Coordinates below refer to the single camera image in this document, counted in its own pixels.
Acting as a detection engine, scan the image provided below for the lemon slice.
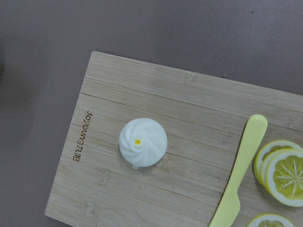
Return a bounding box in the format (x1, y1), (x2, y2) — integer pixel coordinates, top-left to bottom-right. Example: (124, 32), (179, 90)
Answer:
(266, 150), (303, 207)
(246, 213), (295, 227)
(253, 140), (303, 186)

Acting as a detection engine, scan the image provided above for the yellow plastic knife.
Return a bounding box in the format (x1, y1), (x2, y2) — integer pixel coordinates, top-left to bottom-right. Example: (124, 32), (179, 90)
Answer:
(209, 114), (268, 227)

